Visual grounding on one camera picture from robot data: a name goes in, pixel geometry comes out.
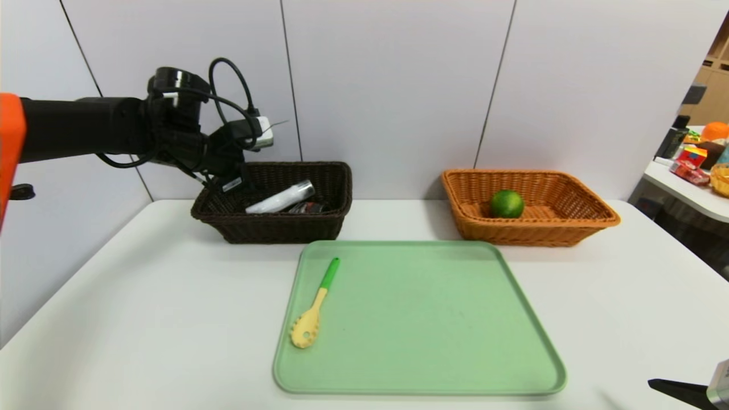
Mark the dark brown wicker basket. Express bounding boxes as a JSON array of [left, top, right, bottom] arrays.
[[190, 162, 353, 245]]

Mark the red snack packet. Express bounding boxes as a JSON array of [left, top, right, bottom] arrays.
[[669, 161, 710, 186]]

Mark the light green plastic tray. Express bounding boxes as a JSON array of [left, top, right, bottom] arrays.
[[273, 240, 568, 396]]

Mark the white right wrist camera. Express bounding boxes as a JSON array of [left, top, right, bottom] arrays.
[[706, 359, 729, 409]]

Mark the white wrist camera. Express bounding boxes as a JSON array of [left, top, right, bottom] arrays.
[[251, 117, 275, 150], [706, 359, 729, 409]]

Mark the white side table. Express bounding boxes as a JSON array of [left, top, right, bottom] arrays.
[[642, 126, 729, 223]]

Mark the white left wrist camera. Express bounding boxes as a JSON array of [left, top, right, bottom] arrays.
[[251, 117, 275, 150]]

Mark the dark brown box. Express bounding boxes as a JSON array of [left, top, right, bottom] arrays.
[[694, 141, 725, 170]]

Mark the black upright bottle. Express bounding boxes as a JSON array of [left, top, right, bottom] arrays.
[[654, 116, 690, 160]]

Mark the green lime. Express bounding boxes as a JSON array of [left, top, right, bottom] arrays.
[[489, 190, 525, 219]]

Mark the yellow bowl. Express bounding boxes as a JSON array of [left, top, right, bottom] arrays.
[[708, 163, 729, 199]]

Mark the orange wicker basket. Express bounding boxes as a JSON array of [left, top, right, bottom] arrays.
[[441, 169, 621, 248]]

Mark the yellow pasta spoon green handle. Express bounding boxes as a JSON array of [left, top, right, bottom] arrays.
[[290, 257, 341, 349]]

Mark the translucent white plastic bottle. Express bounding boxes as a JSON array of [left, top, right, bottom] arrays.
[[246, 179, 316, 215]]

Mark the wooden shelf unit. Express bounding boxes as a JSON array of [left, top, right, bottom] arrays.
[[678, 11, 729, 127]]

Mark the black left camera cable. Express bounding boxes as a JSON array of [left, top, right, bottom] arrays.
[[208, 57, 260, 123]]

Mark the red yellow toy box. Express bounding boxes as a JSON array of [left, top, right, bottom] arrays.
[[676, 146, 707, 170]]

